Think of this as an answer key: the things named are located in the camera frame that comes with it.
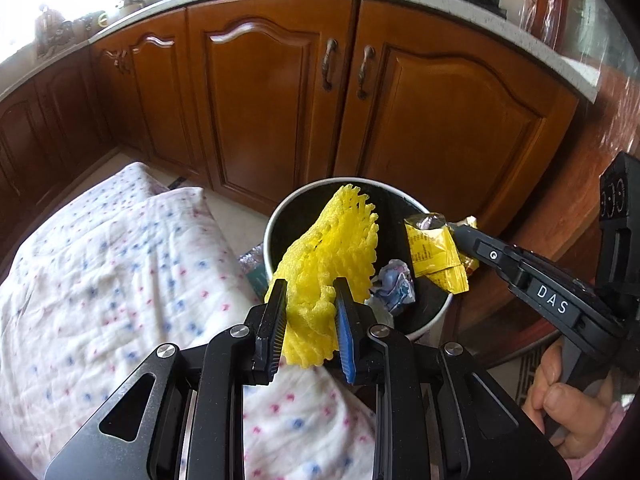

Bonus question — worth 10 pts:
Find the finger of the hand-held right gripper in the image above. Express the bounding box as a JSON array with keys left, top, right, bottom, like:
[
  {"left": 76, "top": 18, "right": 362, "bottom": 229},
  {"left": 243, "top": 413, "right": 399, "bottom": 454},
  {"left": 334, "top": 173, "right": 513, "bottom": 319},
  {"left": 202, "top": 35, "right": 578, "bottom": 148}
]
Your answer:
[{"left": 449, "top": 223, "right": 526, "bottom": 287}]

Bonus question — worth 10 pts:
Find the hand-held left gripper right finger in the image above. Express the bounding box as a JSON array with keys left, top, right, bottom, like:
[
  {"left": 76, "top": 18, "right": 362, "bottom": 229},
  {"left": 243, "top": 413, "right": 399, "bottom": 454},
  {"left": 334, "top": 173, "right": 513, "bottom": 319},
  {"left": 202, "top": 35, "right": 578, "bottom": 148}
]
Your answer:
[{"left": 332, "top": 276, "right": 572, "bottom": 480}]

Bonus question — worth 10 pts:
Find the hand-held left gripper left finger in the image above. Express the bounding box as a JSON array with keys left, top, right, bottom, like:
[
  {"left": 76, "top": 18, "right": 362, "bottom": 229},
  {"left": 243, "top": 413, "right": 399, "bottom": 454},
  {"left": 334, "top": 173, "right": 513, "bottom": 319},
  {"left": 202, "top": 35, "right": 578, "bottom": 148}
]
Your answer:
[{"left": 44, "top": 277, "right": 291, "bottom": 480}]

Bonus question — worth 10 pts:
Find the small yellow packet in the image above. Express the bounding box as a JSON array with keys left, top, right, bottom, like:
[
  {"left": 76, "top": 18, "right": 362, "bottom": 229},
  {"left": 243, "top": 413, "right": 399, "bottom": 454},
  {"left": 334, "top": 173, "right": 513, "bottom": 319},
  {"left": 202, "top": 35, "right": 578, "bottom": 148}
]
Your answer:
[{"left": 404, "top": 212, "right": 480, "bottom": 295}]

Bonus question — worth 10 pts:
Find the blue and white wrapper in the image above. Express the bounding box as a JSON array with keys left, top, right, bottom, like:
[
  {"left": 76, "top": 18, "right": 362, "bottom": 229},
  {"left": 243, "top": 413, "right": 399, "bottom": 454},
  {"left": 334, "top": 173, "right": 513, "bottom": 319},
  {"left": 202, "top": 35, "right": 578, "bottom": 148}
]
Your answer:
[{"left": 372, "top": 258, "right": 417, "bottom": 312}]

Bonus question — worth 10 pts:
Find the white round trash bin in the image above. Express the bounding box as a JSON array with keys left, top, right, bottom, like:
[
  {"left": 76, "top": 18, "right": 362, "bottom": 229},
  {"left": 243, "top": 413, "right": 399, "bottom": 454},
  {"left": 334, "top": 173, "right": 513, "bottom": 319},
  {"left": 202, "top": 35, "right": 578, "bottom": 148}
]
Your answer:
[{"left": 263, "top": 177, "right": 455, "bottom": 342}]

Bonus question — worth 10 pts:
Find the yellow foam net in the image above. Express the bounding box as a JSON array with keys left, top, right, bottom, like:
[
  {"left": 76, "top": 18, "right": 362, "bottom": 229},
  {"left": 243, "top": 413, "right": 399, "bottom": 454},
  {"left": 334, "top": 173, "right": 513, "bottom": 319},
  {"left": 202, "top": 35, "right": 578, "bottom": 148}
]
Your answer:
[{"left": 265, "top": 185, "right": 380, "bottom": 368}]

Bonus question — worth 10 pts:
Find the person's right forearm pink sleeve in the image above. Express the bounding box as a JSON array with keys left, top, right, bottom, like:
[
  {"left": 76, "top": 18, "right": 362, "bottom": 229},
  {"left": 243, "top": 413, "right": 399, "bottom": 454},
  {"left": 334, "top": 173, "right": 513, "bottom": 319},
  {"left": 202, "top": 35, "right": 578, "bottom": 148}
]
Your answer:
[{"left": 564, "top": 404, "right": 630, "bottom": 480}]

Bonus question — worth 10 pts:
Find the person's right hand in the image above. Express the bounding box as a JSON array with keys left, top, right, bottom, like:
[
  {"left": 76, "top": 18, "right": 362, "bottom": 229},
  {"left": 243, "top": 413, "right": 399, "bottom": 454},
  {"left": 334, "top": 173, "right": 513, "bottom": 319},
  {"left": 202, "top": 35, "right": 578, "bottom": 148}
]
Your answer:
[{"left": 525, "top": 344, "right": 615, "bottom": 459}]

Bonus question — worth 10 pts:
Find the patterned floor mat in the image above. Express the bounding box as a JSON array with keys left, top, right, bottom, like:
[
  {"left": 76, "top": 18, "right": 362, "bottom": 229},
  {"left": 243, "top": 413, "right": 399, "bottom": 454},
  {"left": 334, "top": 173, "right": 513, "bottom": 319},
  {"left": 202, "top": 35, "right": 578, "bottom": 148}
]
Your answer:
[{"left": 487, "top": 349, "right": 548, "bottom": 407}]

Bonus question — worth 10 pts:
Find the white dotted cloth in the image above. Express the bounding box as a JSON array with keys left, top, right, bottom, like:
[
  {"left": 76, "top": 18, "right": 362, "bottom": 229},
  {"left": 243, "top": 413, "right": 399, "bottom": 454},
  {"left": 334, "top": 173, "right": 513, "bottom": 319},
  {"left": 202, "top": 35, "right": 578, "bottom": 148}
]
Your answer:
[{"left": 0, "top": 161, "right": 379, "bottom": 480}]

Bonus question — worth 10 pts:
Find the wooden door with plastic film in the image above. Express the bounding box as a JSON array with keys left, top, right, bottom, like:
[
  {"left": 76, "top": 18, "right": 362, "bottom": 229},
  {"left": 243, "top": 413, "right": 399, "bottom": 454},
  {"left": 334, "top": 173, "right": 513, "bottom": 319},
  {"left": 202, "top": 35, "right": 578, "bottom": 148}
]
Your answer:
[{"left": 519, "top": 0, "right": 640, "bottom": 311}]

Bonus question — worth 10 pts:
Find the brown wooden kitchen cabinet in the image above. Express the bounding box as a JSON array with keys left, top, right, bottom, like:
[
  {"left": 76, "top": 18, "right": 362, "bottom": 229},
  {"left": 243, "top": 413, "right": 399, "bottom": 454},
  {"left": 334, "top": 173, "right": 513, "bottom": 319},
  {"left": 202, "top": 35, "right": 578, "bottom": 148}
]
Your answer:
[{"left": 0, "top": 0, "right": 582, "bottom": 257}]

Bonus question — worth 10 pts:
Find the dish rack with utensils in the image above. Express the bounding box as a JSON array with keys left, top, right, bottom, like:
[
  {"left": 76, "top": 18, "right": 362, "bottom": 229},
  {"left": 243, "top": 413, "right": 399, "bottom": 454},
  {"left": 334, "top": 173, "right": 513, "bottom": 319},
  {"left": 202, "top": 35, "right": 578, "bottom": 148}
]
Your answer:
[{"left": 34, "top": 4, "right": 109, "bottom": 57}]

